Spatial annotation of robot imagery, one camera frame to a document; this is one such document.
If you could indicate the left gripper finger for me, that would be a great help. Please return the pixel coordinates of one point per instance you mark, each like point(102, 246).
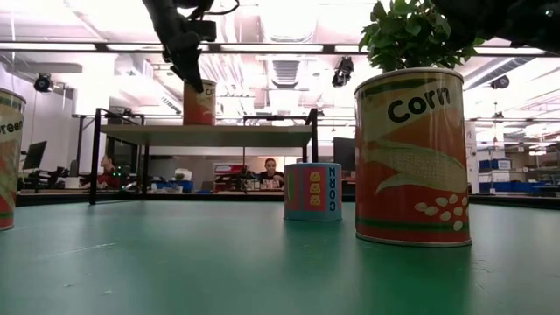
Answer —
point(192, 76)

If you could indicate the orange corn can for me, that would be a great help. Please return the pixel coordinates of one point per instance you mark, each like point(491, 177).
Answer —
point(206, 109)
point(411, 175)

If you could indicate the small blue corn can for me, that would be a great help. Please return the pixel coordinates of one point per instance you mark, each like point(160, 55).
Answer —
point(312, 192)

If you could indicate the green beans can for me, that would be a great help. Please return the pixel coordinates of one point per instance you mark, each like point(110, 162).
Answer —
point(11, 175)

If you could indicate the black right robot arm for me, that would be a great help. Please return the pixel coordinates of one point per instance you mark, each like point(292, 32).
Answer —
point(525, 22)

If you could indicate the person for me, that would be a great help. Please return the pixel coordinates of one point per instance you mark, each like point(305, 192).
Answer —
point(108, 172)
point(271, 172)

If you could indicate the black ceiling spotlight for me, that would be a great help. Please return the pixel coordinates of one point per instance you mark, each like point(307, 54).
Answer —
point(342, 72)
point(43, 83)
point(500, 81)

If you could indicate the large dark monitor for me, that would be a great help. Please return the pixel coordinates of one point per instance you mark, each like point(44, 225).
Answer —
point(345, 153)

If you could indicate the small dark monitor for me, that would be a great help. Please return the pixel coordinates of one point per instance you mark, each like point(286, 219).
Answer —
point(35, 155)

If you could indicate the green table mat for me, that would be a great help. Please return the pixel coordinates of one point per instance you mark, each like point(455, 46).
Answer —
point(219, 262)

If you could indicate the green leafy plant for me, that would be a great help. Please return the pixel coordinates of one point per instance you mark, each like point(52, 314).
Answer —
point(407, 39)

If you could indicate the white pillar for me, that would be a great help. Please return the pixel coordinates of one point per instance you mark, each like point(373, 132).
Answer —
point(471, 157)

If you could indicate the blue storage bins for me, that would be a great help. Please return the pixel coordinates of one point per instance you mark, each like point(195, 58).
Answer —
point(516, 186)
point(499, 164)

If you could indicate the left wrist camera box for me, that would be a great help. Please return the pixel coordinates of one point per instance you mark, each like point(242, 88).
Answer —
point(203, 30)

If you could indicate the black table frame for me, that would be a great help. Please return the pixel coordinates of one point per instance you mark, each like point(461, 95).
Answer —
point(219, 197)

